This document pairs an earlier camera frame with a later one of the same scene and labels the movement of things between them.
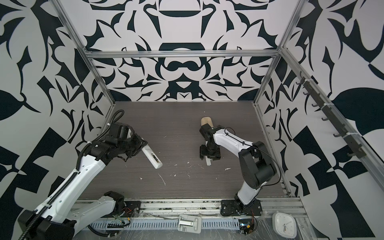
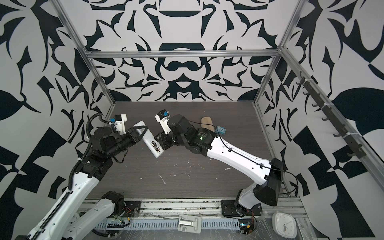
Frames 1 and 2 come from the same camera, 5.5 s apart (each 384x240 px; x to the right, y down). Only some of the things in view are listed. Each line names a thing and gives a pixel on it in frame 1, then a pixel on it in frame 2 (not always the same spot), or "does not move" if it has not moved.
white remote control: [155, 161] → [150, 140]
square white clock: [285, 225] does not move
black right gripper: [202, 152] → [164, 142]
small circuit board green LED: [246, 226] does not move
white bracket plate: [189, 223] does not move
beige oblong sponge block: [206, 120] does not move
